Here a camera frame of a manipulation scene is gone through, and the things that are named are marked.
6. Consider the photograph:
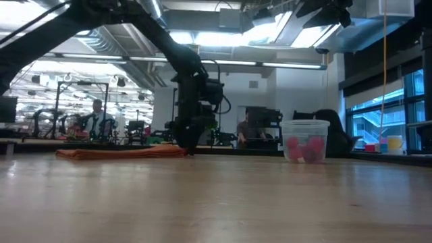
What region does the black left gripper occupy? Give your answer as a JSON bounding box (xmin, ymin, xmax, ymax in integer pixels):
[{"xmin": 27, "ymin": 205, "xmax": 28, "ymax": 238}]
[{"xmin": 172, "ymin": 72, "xmax": 217, "ymax": 157}]

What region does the clear plastic tupperware container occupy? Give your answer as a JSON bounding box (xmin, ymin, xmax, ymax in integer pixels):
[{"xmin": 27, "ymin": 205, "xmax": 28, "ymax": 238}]
[{"xmin": 279, "ymin": 119, "xmax": 331, "ymax": 165}]

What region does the black background office chair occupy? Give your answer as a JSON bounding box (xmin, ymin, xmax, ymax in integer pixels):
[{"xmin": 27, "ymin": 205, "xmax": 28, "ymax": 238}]
[{"xmin": 127, "ymin": 120, "xmax": 146, "ymax": 146}]

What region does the person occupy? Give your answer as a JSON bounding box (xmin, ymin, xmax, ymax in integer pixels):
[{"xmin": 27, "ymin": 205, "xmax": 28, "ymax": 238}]
[
  {"xmin": 236, "ymin": 107, "xmax": 268, "ymax": 150},
  {"xmin": 313, "ymin": 108, "xmax": 354, "ymax": 158},
  {"xmin": 85, "ymin": 98, "xmax": 116, "ymax": 138}
]

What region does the orange folded cloth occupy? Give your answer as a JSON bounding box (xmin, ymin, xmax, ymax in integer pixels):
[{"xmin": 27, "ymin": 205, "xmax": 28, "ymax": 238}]
[{"xmin": 55, "ymin": 144, "xmax": 186, "ymax": 161}]

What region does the black equipment cabinet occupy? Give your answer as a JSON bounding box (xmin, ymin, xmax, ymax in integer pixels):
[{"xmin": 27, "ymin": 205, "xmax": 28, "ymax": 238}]
[{"xmin": 248, "ymin": 106, "xmax": 284, "ymax": 149}]

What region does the long ceiling light fixture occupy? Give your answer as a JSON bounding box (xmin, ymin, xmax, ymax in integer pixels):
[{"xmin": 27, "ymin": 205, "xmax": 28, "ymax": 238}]
[{"xmin": 43, "ymin": 52, "xmax": 327, "ymax": 71}]

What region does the black background monitor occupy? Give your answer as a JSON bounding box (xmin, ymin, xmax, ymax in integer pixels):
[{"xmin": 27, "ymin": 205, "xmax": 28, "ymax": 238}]
[{"xmin": 0, "ymin": 96, "xmax": 18, "ymax": 124}]

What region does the yellow cup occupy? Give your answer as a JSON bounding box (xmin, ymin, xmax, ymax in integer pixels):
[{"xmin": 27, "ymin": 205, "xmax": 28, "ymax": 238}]
[{"xmin": 387, "ymin": 134, "xmax": 405, "ymax": 155}]

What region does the dark grey desk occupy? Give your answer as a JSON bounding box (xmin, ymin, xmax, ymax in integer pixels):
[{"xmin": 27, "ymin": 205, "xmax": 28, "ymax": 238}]
[{"xmin": 406, "ymin": 119, "xmax": 432, "ymax": 153}]

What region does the black aluminium table frame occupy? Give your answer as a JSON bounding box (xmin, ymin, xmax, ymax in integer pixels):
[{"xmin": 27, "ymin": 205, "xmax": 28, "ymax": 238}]
[{"xmin": 0, "ymin": 140, "xmax": 432, "ymax": 167}]

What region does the black left wrist camera cable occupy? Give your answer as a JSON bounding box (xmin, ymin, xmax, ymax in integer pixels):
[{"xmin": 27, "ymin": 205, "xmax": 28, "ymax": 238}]
[{"xmin": 201, "ymin": 59, "xmax": 232, "ymax": 115}]

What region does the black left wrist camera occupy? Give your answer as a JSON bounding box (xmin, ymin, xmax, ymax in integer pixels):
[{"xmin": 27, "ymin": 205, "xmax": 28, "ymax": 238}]
[{"xmin": 202, "ymin": 78, "xmax": 225, "ymax": 106}]

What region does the black background gantry frame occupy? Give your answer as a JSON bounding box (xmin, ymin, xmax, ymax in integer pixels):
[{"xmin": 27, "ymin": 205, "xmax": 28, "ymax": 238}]
[{"xmin": 52, "ymin": 80, "xmax": 109, "ymax": 141}]

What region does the yellow hanging cord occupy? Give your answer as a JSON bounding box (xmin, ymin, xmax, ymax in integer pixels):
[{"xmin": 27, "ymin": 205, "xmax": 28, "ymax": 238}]
[{"xmin": 378, "ymin": 0, "xmax": 388, "ymax": 142}]

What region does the black frame post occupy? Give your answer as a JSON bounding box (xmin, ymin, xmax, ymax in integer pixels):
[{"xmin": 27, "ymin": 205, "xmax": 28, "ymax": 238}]
[{"xmin": 420, "ymin": 28, "xmax": 432, "ymax": 121}]

